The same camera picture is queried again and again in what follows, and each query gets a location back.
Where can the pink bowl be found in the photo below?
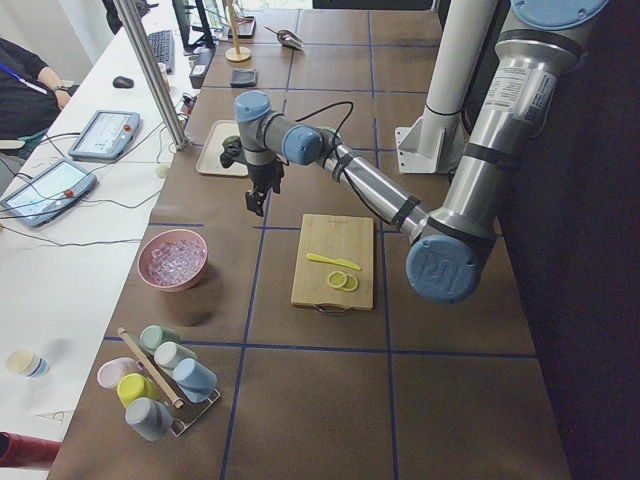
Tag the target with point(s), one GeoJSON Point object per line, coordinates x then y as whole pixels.
{"type": "Point", "coordinates": [170, 235]}

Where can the aluminium frame post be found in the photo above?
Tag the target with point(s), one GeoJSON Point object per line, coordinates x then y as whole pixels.
{"type": "Point", "coordinates": [134, 29]}

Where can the upper lemon slice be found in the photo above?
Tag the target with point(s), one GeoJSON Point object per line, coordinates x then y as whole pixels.
{"type": "Point", "coordinates": [337, 279]}

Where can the red object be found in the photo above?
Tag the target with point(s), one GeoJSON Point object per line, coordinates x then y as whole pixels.
{"type": "Point", "coordinates": [27, 452]}

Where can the white side table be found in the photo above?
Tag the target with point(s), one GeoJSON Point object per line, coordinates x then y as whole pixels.
{"type": "Point", "coordinates": [60, 282]}

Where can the lemon slice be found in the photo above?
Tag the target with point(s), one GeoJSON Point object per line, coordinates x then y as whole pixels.
{"type": "Point", "coordinates": [337, 279]}
{"type": "Point", "coordinates": [351, 283]}

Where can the grey folded cloth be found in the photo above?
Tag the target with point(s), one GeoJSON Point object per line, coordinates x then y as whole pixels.
{"type": "Point", "coordinates": [243, 78]}

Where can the seated person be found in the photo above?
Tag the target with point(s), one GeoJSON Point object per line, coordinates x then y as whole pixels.
{"type": "Point", "coordinates": [32, 93]}

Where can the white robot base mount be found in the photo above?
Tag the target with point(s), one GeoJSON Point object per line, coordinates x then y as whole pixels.
{"type": "Point", "coordinates": [434, 143]}

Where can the white cup rack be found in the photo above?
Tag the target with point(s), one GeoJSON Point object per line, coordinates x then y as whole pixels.
{"type": "Point", "coordinates": [187, 416]}

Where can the yellow cup on rack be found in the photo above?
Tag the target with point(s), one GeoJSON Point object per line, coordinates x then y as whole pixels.
{"type": "Point", "coordinates": [134, 386]}

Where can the wooden banana stand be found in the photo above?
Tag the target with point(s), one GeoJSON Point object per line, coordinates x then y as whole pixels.
{"type": "Point", "coordinates": [237, 53]}

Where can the pink cup on rack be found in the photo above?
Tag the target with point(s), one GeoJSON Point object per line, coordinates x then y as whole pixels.
{"type": "Point", "coordinates": [111, 372]}

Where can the white cup on rack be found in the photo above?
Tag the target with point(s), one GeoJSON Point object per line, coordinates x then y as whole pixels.
{"type": "Point", "coordinates": [169, 354]}

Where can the near teach pendant tablet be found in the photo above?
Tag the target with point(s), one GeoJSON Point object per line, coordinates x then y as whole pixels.
{"type": "Point", "coordinates": [49, 193]}

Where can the black monitor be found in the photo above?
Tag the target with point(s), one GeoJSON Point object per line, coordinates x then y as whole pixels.
{"type": "Point", "coordinates": [193, 24]}

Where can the lower lemon slice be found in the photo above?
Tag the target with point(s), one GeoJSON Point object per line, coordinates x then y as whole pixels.
{"type": "Point", "coordinates": [351, 283]}

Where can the yellow plastic knife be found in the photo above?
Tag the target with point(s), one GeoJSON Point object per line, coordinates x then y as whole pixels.
{"type": "Point", "coordinates": [333, 261]}

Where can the teach pendant tablet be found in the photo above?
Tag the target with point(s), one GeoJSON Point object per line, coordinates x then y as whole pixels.
{"type": "Point", "coordinates": [106, 136]}
{"type": "Point", "coordinates": [49, 193]}

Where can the white rabbit tray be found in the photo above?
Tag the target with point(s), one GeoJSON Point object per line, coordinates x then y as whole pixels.
{"type": "Point", "coordinates": [209, 159]}

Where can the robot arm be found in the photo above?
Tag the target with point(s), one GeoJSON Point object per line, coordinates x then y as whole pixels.
{"type": "Point", "coordinates": [538, 42]}

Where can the green cup on rack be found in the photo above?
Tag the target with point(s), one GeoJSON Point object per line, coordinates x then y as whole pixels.
{"type": "Point", "coordinates": [152, 336]}

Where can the clear ice cubes pile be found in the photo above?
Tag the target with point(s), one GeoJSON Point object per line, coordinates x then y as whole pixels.
{"type": "Point", "coordinates": [176, 262]}

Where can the black computer mouse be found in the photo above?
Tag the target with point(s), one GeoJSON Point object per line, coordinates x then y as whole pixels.
{"type": "Point", "coordinates": [122, 82]}

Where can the wooden cutting board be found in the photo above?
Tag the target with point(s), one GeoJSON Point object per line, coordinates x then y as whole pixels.
{"type": "Point", "coordinates": [344, 237]}

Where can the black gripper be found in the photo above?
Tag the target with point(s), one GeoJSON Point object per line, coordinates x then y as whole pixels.
{"type": "Point", "coordinates": [263, 174]}

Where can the paper cup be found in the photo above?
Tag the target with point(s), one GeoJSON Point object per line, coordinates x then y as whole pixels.
{"type": "Point", "coordinates": [26, 363]}

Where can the green avocado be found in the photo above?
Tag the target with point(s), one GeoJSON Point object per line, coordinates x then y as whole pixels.
{"type": "Point", "coordinates": [232, 141]}

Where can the black keyboard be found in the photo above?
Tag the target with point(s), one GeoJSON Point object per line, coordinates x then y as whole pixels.
{"type": "Point", "coordinates": [163, 48]}

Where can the grey cup on rack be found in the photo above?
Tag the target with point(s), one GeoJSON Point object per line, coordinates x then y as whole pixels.
{"type": "Point", "coordinates": [149, 418]}

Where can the far teach pendant tablet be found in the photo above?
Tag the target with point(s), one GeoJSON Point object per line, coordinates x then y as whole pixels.
{"type": "Point", "coordinates": [106, 136]}

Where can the metal scoop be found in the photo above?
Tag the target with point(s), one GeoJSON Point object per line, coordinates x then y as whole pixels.
{"type": "Point", "coordinates": [286, 38]}

